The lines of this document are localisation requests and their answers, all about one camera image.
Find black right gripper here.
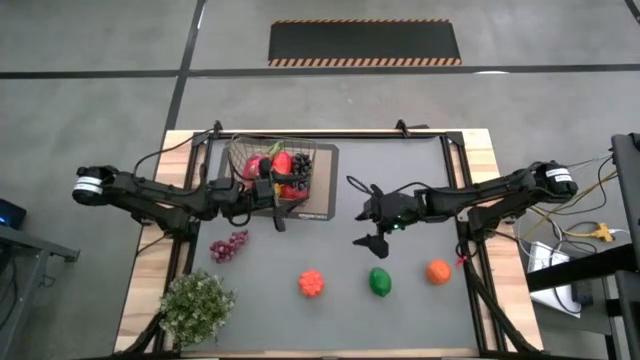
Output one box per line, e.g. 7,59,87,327
351,184,427,260

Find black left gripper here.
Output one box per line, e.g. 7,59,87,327
207,155,289,234

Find red bell pepper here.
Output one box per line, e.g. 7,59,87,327
278,182,310,201

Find red orange mango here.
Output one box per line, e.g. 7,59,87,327
271,150,294,176

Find pink dragon fruit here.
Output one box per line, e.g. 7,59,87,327
241,140,284,182

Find black grape bunch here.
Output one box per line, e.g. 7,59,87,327
290,152,314,192

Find green lime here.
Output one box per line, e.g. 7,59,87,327
368,266,393,299

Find orange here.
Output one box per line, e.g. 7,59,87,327
425,259,453,287

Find small ribbed orange fruit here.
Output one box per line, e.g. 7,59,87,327
298,269,326,299

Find purple red grape bunch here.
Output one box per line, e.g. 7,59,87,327
209,229,250,265

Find grey table mat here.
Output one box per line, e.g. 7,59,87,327
191,135,480,352

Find green potted plant white flowers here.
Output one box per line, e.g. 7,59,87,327
158,268,238,350

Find black floor mat hazard stripes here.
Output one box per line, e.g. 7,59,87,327
267,18,463,68

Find white box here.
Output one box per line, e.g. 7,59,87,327
528,240,584,319

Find yellow power splitter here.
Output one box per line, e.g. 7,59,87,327
563,222,615,245

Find grey metal desk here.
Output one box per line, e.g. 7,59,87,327
0,223,81,360

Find black computer blue light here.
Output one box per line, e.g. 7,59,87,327
0,197,28,231

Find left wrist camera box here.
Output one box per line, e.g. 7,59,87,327
253,175,275,202

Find wire basket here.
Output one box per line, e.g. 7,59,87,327
222,133,318,207

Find black aluminium table frame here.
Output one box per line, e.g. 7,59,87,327
114,119,546,360

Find black workstation frame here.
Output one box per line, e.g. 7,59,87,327
524,132,640,360

